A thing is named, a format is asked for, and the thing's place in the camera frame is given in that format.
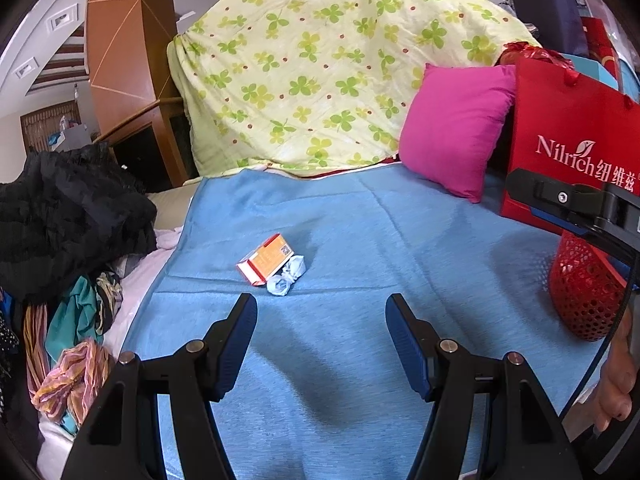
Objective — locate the blue blanket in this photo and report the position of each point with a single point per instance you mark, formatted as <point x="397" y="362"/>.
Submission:
<point x="350" y="240"/>

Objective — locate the red mesh basket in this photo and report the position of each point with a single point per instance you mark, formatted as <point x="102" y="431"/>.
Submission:
<point x="580" y="295"/>

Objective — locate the wooden lattice screen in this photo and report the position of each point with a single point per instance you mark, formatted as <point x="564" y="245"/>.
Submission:
<point x="47" y="125"/>

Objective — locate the person's right hand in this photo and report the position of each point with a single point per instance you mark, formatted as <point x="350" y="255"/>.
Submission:
<point x="615" y="385"/>

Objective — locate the black dotted cloth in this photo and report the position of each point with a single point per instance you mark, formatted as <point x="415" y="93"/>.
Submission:
<point x="7" y="355"/>

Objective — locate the red paper bag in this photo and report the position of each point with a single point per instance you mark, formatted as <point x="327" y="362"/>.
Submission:
<point x="550" y="110"/>

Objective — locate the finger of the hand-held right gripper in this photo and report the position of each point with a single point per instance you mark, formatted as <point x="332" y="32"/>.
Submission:
<point x="625" y="247"/>
<point x="550" y="195"/>

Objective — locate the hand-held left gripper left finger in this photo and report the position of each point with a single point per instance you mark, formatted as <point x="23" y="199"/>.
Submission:
<point x="235" y="355"/>

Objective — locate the teal cloth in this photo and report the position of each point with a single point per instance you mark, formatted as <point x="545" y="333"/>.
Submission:
<point x="70" y="315"/>

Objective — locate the red white orange carton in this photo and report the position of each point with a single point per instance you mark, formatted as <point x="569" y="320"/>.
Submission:
<point x="262" y="260"/>

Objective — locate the red crinkled plastic wrap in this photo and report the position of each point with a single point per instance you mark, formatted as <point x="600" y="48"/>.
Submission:
<point x="540" y="55"/>

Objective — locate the pale bed sheet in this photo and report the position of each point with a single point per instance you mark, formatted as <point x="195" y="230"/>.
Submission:
<point x="150" y="260"/>

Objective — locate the brown wooden cabinet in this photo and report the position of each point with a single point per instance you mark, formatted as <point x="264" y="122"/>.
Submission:
<point x="130" y="35"/>

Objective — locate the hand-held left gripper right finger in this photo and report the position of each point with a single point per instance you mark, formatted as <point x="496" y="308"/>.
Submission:
<point x="407" y="355"/>

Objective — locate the light blue box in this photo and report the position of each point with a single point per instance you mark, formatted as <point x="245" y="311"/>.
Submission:
<point x="595" y="70"/>

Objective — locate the dark yellow patterned cloth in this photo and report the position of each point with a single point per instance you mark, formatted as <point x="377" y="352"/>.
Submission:
<point x="107" y="300"/>

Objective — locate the pink striped scarf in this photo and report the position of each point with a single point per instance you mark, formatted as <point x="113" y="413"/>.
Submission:
<point x="70" y="385"/>

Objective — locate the light blue wad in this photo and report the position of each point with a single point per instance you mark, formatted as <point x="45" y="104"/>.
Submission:
<point x="285" y="280"/>

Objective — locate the green clover print quilt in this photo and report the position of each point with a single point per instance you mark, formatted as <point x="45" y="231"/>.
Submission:
<point x="310" y="60"/>

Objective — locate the magenta pillow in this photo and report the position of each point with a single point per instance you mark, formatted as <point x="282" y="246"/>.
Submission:
<point x="450" y="135"/>

